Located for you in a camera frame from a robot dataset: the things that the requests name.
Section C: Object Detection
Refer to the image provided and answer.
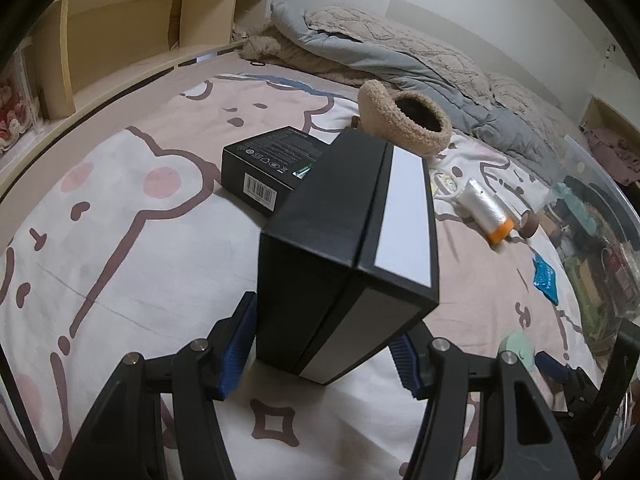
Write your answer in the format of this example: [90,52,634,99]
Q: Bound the pink clothes pile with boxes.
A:
[586,128,640,185]

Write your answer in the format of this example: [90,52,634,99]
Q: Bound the wooden bedside shelf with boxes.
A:
[1,0,267,193]

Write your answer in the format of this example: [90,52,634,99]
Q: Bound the brown bandage roll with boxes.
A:
[518,210,539,240]

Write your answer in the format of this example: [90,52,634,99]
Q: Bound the right beige pillow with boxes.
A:
[486,72,589,156]

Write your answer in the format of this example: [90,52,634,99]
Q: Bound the large black white box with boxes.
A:
[256,129,439,385]

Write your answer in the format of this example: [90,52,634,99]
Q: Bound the beige pillow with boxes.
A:
[305,4,494,110]
[486,72,589,156]

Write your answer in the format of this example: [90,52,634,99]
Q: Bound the blue snack packet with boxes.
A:
[534,254,559,306]

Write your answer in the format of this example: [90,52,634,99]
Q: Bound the clear roll with orange cap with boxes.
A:
[457,179,515,246]

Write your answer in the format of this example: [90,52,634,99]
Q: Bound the grey blue duvet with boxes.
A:
[271,0,560,183]

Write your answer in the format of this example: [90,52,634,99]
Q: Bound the beige fuzzy earmuffs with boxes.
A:
[358,80,452,157]

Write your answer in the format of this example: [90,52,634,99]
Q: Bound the clear plastic storage bin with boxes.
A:
[540,136,639,356]

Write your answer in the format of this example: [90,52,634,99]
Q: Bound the left beige pillow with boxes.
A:
[305,4,494,110]

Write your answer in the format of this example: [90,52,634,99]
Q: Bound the cartoon bear blanket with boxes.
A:
[1,75,602,479]

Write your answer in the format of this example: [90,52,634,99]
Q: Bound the wall cubby shelf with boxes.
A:
[579,94,640,191]

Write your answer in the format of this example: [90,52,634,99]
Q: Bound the small black product box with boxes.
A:
[221,127,329,217]

